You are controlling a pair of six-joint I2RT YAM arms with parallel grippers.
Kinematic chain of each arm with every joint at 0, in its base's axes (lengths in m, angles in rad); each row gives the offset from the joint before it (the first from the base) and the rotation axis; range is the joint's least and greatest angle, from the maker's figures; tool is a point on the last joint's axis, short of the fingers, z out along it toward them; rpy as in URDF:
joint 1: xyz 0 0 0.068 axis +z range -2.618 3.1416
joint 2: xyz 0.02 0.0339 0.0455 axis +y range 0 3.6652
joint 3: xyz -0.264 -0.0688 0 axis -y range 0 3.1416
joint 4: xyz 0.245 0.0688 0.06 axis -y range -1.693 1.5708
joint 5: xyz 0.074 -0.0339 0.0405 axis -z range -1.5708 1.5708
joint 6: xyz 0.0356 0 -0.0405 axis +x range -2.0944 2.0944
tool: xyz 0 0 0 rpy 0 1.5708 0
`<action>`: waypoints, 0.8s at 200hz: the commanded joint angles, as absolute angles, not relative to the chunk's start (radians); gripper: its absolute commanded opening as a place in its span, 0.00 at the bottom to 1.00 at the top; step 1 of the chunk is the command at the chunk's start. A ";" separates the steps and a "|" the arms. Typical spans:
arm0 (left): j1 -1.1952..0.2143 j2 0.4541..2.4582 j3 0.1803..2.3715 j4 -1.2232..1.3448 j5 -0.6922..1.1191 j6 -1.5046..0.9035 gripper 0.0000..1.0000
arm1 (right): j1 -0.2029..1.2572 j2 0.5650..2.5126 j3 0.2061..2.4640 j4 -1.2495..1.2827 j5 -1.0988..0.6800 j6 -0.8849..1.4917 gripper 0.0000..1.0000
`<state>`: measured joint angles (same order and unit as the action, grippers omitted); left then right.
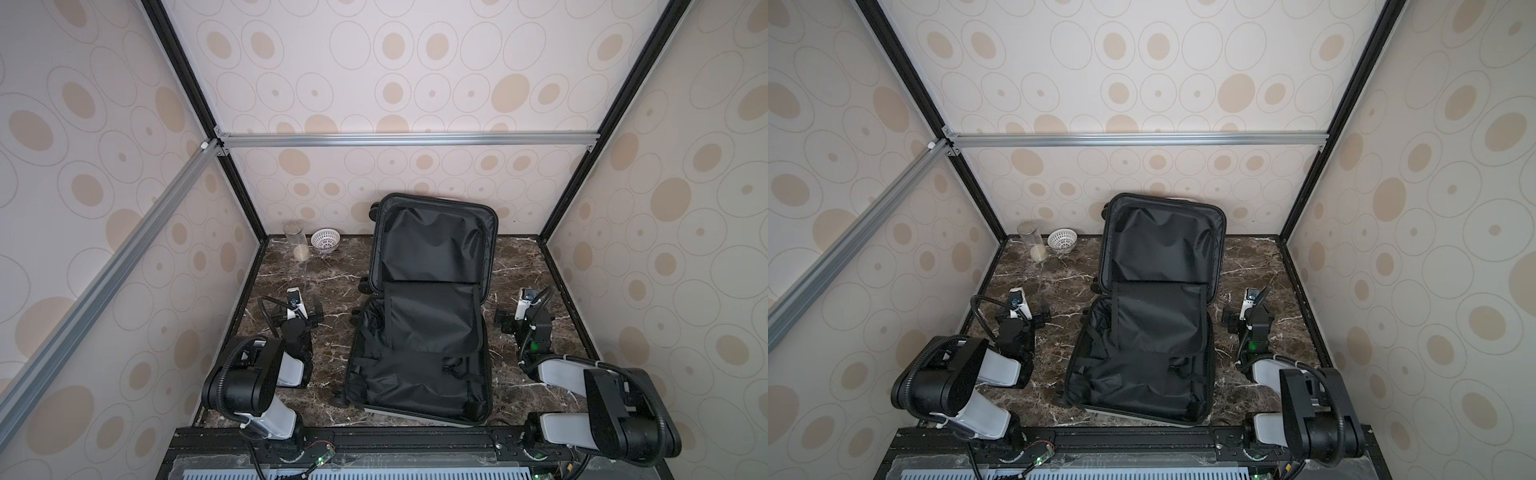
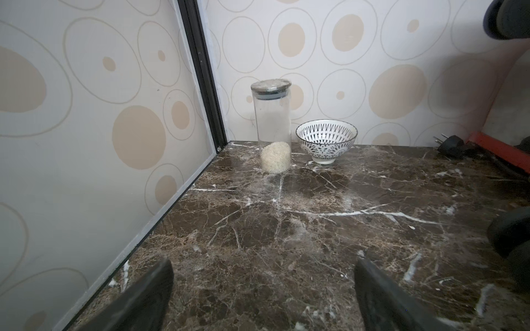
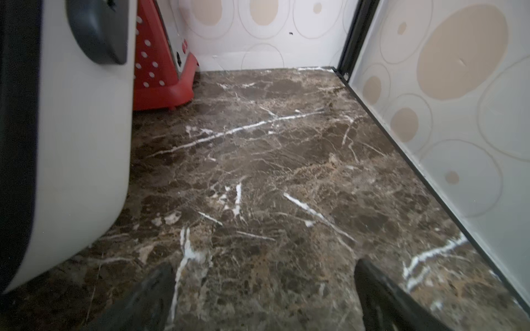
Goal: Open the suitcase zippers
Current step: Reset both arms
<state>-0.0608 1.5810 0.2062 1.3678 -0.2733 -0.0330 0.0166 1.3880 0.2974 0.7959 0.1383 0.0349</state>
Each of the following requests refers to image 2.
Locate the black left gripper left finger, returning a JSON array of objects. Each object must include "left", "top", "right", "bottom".
[{"left": 80, "top": 259, "right": 174, "bottom": 331}]

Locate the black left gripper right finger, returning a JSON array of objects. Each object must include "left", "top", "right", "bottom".
[{"left": 354, "top": 258, "right": 454, "bottom": 330}]

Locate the white hard shell suitcase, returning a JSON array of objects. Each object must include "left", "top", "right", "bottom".
[{"left": 482, "top": 0, "right": 530, "bottom": 290}]

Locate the black toaster power plug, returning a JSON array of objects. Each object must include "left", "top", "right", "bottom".
[{"left": 434, "top": 135, "right": 469, "bottom": 159}]

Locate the white perforated strainer bowl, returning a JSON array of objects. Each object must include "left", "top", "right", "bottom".
[{"left": 295, "top": 119, "right": 358, "bottom": 165}]

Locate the red polka dot toaster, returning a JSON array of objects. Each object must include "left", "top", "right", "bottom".
[{"left": 468, "top": 51, "right": 529, "bottom": 176}]

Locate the clear glass jar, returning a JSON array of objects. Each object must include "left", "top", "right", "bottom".
[{"left": 251, "top": 79, "right": 291, "bottom": 174}]

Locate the black left corner post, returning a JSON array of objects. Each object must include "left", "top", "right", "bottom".
[{"left": 176, "top": 0, "right": 229, "bottom": 153}]

